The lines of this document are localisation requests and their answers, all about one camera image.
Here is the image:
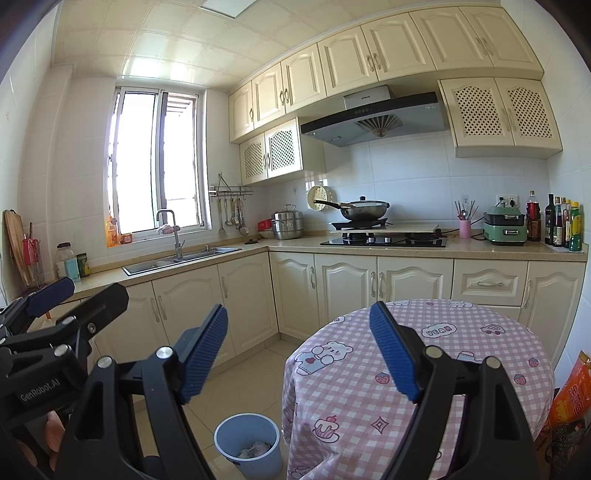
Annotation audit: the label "steel kitchen sink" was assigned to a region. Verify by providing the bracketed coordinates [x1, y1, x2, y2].
[122, 247, 240, 276]

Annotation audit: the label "blue trash bin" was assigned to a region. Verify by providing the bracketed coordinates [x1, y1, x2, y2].
[213, 413, 283, 479]

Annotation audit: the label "kitchen window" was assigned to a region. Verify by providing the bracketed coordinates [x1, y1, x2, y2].
[106, 86, 209, 243]

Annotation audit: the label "left human hand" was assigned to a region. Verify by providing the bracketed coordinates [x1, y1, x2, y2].
[16, 411, 65, 471]

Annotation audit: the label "glass jar on counter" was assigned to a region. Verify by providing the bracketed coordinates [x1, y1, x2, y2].
[55, 242, 80, 282]

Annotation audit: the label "wooden cutting board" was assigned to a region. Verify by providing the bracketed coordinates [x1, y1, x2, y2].
[3, 209, 35, 289]

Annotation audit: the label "orange snack bag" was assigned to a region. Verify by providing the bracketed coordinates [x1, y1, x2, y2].
[548, 351, 591, 430]

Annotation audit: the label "steel sink faucet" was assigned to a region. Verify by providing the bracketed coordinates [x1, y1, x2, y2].
[156, 209, 184, 262]

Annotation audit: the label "pink checkered tablecloth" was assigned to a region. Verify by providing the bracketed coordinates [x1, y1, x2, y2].
[281, 299, 554, 479]

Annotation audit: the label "cream lower cabinets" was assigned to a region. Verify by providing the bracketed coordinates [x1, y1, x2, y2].
[75, 250, 586, 363]

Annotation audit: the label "cream cabinets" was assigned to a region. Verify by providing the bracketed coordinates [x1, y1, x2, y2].
[229, 5, 563, 184]
[75, 250, 586, 363]

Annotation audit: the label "red bowl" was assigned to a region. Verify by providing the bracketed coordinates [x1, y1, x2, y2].
[257, 219, 273, 231]

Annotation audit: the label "green electric cooker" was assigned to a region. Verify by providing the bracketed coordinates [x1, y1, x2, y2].
[484, 206, 527, 245]

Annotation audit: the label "pink utensil holder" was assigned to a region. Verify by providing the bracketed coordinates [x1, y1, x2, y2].
[459, 219, 472, 239]

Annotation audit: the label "green yellow bottle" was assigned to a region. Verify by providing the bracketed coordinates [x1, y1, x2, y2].
[568, 201, 582, 251]

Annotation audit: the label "steel steamer pot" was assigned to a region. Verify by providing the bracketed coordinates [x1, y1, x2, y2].
[271, 204, 304, 240]

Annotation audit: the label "dark soy sauce bottle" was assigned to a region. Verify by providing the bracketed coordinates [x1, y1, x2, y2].
[544, 193, 555, 245]

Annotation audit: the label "black gas stove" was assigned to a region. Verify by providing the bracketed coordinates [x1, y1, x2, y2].
[322, 218, 447, 248]

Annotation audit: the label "round cream strainer plate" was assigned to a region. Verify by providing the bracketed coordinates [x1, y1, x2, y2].
[307, 185, 334, 211]

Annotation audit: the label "black wok with lid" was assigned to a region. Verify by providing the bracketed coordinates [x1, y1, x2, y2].
[314, 198, 390, 221]

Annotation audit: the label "cream upper cabinets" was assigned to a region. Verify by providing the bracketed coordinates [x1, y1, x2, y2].
[229, 5, 563, 184]

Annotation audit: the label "grey range hood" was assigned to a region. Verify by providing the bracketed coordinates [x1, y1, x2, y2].
[301, 92, 446, 147]

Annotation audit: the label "wall utensil rack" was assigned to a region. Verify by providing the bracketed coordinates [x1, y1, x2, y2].
[208, 173, 253, 238]

